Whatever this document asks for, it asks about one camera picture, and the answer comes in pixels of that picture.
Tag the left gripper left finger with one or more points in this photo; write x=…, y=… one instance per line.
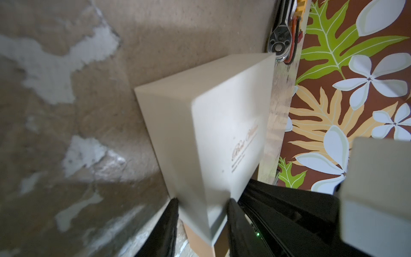
x=162, y=240

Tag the white drawer jewelry box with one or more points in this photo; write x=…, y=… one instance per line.
x=208, y=127

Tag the metal ratchet wrench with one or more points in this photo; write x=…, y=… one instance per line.
x=280, y=38

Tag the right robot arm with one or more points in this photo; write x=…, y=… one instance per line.
x=366, y=215

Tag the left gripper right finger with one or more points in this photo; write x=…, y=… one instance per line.
x=243, y=241

